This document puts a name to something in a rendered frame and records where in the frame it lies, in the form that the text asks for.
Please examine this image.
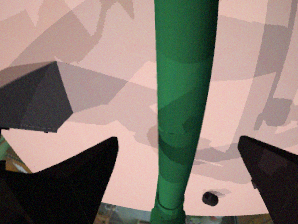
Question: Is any black short cylinder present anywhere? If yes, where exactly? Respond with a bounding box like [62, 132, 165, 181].
[202, 192, 218, 206]

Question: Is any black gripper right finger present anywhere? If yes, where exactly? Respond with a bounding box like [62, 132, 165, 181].
[237, 135, 298, 224]

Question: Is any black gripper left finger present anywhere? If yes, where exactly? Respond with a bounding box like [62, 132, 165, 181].
[0, 136, 118, 224]

